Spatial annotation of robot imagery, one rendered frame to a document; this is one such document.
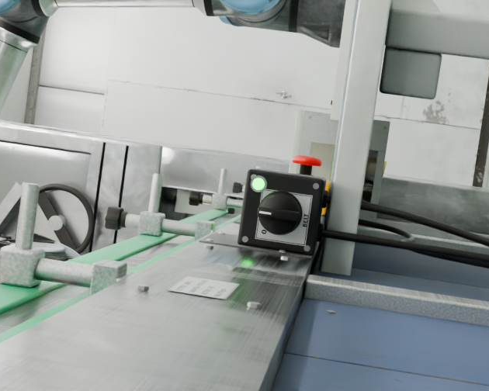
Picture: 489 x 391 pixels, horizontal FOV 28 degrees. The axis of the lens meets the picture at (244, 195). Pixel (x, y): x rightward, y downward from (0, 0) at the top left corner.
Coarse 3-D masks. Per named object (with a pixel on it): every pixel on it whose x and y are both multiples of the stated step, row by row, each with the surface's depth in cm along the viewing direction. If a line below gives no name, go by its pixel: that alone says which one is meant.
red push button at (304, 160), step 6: (294, 156) 130; (300, 156) 129; (306, 156) 129; (294, 162) 130; (300, 162) 129; (306, 162) 129; (312, 162) 129; (318, 162) 129; (300, 168) 130; (306, 168) 130; (306, 174) 130
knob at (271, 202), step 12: (276, 192) 98; (288, 192) 98; (264, 204) 97; (276, 204) 97; (288, 204) 97; (264, 216) 96; (276, 216) 96; (288, 216) 96; (300, 216) 98; (264, 228) 99; (276, 228) 97; (288, 228) 97
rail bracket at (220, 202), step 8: (224, 176) 175; (224, 184) 175; (192, 192) 175; (200, 192) 176; (192, 200) 175; (200, 200) 175; (208, 200) 175; (216, 200) 174; (224, 200) 174; (232, 200) 175; (240, 200) 175; (216, 208) 174; (224, 208) 174; (240, 208) 175
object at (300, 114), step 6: (300, 114) 177; (300, 120) 176; (300, 126) 177; (294, 132) 177; (300, 132) 177; (294, 138) 176; (300, 138) 177; (294, 144) 176; (294, 150) 176; (294, 168) 178
